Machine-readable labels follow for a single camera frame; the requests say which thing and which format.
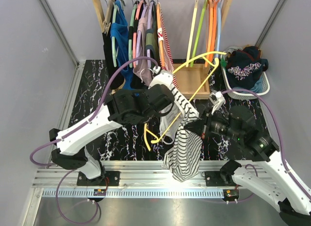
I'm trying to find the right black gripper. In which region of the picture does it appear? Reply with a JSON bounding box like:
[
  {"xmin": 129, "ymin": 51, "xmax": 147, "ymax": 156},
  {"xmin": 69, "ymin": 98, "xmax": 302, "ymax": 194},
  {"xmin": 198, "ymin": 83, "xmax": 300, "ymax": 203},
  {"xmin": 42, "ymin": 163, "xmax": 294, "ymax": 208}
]
[{"xmin": 185, "ymin": 107, "xmax": 244, "ymax": 141}]

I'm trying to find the black white striped tank top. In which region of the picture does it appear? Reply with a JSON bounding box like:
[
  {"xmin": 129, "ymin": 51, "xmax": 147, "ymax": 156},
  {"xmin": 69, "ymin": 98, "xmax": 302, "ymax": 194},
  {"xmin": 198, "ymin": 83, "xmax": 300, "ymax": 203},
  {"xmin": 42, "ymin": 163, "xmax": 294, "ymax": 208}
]
[{"xmin": 159, "ymin": 83, "xmax": 203, "ymax": 182}]

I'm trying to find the yellow plastic hanger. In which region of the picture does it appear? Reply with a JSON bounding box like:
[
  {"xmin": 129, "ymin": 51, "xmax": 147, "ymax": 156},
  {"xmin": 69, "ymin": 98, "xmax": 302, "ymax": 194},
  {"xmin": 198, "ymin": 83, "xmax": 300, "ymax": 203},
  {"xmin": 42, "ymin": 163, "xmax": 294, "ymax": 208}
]
[{"xmin": 143, "ymin": 51, "xmax": 227, "ymax": 151}]

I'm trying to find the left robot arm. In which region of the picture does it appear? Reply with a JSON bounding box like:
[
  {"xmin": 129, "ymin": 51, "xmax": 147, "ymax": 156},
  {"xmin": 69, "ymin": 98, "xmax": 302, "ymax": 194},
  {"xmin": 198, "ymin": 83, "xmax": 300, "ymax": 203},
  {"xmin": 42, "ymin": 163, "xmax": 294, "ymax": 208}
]
[{"xmin": 52, "ymin": 85, "xmax": 174, "ymax": 186}]

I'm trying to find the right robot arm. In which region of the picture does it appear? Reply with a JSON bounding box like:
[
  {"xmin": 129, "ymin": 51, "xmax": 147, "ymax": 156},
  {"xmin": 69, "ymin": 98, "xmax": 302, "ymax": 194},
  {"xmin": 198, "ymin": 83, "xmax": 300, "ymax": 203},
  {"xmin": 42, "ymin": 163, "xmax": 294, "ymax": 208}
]
[{"xmin": 185, "ymin": 105, "xmax": 311, "ymax": 226}]

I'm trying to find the red white striped top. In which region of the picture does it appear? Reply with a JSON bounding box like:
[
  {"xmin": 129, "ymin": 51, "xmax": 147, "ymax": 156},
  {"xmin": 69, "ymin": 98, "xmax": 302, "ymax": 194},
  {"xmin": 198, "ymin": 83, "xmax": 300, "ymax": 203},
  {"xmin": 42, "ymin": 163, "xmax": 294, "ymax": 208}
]
[{"xmin": 157, "ymin": 16, "xmax": 179, "ymax": 90}]

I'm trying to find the mauve pink top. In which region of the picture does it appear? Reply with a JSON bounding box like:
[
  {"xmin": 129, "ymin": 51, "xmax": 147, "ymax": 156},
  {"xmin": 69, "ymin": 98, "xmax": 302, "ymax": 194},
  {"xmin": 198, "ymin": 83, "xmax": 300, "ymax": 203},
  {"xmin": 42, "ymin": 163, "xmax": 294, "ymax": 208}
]
[{"xmin": 132, "ymin": 17, "xmax": 156, "ymax": 87}]

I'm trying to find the olive green top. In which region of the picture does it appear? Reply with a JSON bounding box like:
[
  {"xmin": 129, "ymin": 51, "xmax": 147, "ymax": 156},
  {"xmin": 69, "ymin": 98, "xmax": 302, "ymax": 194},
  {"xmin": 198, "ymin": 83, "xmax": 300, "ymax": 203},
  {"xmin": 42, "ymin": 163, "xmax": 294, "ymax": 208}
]
[{"xmin": 145, "ymin": 29, "xmax": 159, "ymax": 63}]

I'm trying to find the black garment on clip hanger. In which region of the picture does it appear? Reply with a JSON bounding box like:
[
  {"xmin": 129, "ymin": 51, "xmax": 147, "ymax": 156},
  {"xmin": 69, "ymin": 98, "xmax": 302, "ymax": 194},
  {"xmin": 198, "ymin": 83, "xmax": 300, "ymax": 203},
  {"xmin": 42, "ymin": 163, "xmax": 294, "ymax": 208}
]
[{"xmin": 102, "ymin": 33, "xmax": 124, "ymax": 90}]

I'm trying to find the mint green hanger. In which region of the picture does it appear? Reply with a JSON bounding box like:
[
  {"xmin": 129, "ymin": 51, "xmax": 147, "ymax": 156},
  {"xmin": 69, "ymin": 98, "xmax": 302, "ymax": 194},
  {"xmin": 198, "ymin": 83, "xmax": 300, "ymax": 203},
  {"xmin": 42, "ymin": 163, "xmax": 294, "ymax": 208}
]
[{"xmin": 111, "ymin": 3, "xmax": 119, "ymax": 67}]

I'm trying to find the pink hanger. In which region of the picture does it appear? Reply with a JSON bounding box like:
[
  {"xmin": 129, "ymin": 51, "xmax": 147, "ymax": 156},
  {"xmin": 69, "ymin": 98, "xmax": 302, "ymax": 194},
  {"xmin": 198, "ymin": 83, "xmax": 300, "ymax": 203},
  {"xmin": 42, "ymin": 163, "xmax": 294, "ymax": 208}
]
[{"xmin": 132, "ymin": 0, "xmax": 145, "ymax": 58}]

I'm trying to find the light blue empty hanger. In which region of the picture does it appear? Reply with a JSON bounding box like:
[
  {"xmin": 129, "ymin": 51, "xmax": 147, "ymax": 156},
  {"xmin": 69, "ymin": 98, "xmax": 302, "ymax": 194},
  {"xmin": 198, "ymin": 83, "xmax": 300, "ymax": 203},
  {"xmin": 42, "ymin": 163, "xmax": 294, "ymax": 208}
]
[{"xmin": 215, "ymin": 3, "xmax": 222, "ymax": 52}]

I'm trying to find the orange empty hanger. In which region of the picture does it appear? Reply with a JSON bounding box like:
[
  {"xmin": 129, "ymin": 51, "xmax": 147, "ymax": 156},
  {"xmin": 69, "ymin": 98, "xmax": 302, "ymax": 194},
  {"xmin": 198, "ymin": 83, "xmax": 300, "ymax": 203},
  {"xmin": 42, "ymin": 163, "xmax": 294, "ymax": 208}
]
[
  {"xmin": 207, "ymin": 0, "xmax": 213, "ymax": 52},
  {"xmin": 210, "ymin": 0, "xmax": 219, "ymax": 51}
]

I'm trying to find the cream empty hanger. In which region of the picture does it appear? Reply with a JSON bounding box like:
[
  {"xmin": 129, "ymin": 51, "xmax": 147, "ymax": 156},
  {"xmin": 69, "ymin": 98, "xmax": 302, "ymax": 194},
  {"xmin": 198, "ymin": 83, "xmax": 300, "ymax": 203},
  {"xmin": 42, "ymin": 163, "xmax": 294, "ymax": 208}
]
[{"xmin": 186, "ymin": 0, "xmax": 198, "ymax": 61}]

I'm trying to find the blue top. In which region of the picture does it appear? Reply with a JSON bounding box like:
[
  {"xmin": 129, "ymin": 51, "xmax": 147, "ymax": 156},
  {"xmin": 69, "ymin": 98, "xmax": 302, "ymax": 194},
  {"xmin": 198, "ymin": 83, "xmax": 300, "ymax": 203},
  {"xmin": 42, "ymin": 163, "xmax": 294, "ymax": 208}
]
[{"xmin": 110, "ymin": 0, "xmax": 137, "ymax": 90}]

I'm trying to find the lime green empty hanger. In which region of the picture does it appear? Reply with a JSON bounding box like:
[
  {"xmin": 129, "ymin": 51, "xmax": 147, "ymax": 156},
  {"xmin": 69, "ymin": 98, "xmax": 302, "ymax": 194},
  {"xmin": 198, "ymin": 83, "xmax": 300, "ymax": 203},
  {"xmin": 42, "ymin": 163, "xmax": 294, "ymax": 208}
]
[{"xmin": 191, "ymin": 0, "xmax": 207, "ymax": 58}]

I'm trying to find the orange hanger with red top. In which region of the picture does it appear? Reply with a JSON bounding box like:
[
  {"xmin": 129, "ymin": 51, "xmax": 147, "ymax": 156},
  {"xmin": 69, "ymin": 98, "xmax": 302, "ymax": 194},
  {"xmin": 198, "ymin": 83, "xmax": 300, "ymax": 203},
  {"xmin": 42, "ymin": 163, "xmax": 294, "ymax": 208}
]
[{"xmin": 156, "ymin": 2, "xmax": 168, "ymax": 70}]

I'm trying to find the purple hanger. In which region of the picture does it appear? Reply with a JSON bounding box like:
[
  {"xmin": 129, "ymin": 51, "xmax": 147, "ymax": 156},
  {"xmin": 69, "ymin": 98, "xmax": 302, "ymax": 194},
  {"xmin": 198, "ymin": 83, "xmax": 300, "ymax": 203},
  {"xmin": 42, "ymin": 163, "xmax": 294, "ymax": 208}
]
[{"xmin": 145, "ymin": 0, "xmax": 155, "ymax": 57}]

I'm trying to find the lilac hanger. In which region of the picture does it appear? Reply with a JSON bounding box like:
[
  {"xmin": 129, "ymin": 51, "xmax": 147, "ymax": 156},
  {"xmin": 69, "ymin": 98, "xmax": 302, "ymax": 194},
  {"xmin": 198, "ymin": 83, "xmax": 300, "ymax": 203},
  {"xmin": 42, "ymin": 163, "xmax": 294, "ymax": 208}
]
[{"xmin": 135, "ymin": 4, "xmax": 149, "ymax": 57}]

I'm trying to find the wooden clip hanger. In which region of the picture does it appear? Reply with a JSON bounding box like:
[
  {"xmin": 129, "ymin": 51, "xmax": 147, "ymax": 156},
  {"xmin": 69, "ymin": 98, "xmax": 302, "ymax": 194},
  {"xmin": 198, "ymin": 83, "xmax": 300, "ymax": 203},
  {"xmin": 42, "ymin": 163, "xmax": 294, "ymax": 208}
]
[{"xmin": 103, "ymin": 0, "xmax": 115, "ymax": 35}]

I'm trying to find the wooden clothes rack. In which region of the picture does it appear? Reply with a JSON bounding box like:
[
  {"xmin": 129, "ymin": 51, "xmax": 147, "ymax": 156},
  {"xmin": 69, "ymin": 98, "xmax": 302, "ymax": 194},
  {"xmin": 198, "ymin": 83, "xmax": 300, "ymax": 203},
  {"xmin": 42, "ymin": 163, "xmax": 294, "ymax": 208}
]
[{"xmin": 92, "ymin": 0, "xmax": 232, "ymax": 99}]

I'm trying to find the white laundry basket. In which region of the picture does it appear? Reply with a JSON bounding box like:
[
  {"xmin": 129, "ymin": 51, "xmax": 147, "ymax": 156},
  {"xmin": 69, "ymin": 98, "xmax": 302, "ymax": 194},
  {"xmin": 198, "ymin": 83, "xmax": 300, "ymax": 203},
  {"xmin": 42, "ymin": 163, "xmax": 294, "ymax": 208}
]
[{"xmin": 221, "ymin": 46, "xmax": 270, "ymax": 100}]

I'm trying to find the navy printed shirt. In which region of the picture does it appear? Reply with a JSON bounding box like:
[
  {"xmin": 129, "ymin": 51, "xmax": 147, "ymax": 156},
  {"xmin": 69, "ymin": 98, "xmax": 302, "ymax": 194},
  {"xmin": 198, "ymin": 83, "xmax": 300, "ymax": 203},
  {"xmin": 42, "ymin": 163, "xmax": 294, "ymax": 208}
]
[{"xmin": 225, "ymin": 46, "xmax": 269, "ymax": 90}]

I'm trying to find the aluminium rail base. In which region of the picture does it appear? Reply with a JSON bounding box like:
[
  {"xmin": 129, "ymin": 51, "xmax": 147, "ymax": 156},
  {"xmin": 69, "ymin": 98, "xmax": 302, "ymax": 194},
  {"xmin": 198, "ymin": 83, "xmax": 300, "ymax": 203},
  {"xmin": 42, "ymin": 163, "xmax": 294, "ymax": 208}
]
[{"xmin": 24, "ymin": 62, "xmax": 297, "ymax": 226}]

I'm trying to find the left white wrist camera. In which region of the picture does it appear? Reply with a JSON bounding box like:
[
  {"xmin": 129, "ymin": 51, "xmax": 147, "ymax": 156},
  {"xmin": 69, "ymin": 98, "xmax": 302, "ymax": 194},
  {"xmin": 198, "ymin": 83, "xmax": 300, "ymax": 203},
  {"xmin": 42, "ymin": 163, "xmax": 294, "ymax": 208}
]
[{"xmin": 148, "ymin": 66, "xmax": 173, "ymax": 89}]

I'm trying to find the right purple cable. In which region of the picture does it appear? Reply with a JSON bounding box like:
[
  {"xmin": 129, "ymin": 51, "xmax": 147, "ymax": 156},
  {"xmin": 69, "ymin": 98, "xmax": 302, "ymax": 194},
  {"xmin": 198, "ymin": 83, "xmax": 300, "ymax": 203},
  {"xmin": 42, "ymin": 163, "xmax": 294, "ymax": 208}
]
[{"xmin": 221, "ymin": 88, "xmax": 311, "ymax": 195}]

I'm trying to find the purple cable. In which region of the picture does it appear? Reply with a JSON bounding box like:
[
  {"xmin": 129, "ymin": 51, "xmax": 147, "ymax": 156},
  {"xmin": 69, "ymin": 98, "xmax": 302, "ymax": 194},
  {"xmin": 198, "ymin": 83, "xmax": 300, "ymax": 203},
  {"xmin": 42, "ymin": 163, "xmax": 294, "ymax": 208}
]
[
  {"xmin": 221, "ymin": 88, "xmax": 311, "ymax": 195},
  {"xmin": 29, "ymin": 56, "xmax": 160, "ymax": 166}
]

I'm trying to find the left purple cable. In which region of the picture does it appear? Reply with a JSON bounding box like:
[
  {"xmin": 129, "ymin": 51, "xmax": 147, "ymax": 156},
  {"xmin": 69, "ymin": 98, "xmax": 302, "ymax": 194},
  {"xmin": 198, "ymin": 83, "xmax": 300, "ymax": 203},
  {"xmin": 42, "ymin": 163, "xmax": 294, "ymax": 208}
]
[{"xmin": 29, "ymin": 56, "xmax": 160, "ymax": 166}]

